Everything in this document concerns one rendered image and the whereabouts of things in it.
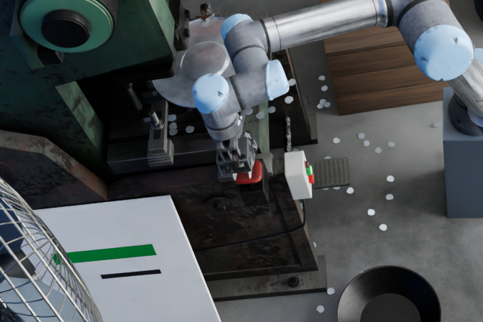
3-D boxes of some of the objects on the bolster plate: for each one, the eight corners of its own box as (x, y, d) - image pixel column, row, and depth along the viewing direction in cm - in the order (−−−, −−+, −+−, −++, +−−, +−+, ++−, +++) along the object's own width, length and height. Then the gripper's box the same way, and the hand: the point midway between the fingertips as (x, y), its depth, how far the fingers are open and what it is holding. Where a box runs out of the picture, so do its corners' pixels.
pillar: (142, 103, 234) (125, 70, 222) (141, 109, 233) (124, 77, 221) (134, 103, 234) (117, 72, 223) (134, 111, 233) (116, 79, 222)
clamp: (175, 109, 234) (164, 86, 226) (172, 164, 225) (161, 142, 217) (153, 112, 235) (141, 90, 227) (150, 167, 226) (137, 145, 218)
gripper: (204, 149, 192) (227, 197, 209) (246, 144, 190) (265, 192, 208) (205, 116, 197) (227, 166, 214) (245, 111, 195) (264, 162, 212)
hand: (244, 166), depth 211 cm, fingers closed, pressing on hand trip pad
